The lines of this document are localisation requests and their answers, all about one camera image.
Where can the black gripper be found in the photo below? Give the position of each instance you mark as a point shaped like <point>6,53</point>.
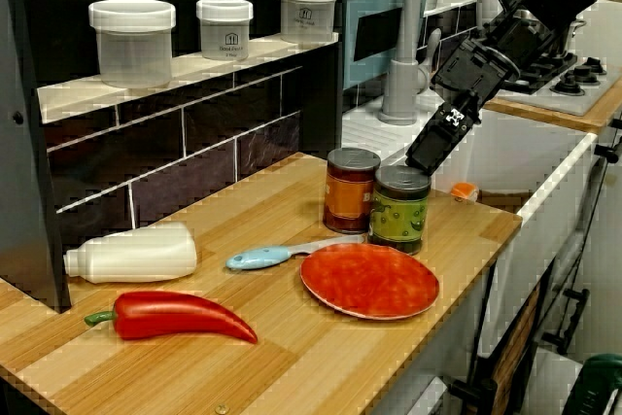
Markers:
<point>473,70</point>

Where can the brown beans can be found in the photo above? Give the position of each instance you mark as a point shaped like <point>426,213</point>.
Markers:
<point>347,196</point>

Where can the orange plastic bowl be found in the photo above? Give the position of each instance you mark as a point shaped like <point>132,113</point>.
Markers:
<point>462,190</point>

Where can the white toy sink unit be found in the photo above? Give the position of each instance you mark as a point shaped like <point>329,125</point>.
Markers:
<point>369,135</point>

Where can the gray toy faucet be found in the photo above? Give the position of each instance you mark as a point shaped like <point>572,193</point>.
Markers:
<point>403,84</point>

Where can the green peas can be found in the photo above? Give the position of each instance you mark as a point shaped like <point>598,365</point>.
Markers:
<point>398,220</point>

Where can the dark shelf unit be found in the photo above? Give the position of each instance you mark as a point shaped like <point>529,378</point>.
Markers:
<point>323,104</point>

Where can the black burner grate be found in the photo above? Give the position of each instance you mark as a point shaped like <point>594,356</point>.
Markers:
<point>544,72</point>

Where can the red round plate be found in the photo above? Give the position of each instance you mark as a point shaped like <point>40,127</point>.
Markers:
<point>369,281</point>

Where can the gray toy stove top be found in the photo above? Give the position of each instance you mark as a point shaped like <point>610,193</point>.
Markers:
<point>573,101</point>

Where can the black stove knob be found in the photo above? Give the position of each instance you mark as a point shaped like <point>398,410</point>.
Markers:
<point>595,65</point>
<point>568,86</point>
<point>582,74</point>

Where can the blue plastic bin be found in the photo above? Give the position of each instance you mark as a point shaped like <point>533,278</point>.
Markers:
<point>374,2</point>

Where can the silver metal pot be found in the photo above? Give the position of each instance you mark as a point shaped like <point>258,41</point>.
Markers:
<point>568,33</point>

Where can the tall printed plastic jar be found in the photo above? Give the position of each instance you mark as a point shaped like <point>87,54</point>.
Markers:
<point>307,11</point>

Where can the small printed plastic jar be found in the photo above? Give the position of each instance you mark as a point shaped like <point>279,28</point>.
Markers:
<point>224,31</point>

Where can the green plastic object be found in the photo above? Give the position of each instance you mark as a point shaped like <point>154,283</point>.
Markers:
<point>597,386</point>

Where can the red chili pepper toy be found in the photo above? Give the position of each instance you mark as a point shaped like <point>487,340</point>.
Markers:
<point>175,315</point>

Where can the large clear plastic jar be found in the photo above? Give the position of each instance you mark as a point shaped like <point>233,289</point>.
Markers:
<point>133,45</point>

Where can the brass countertop screw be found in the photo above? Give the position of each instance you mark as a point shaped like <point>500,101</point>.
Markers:
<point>223,406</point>

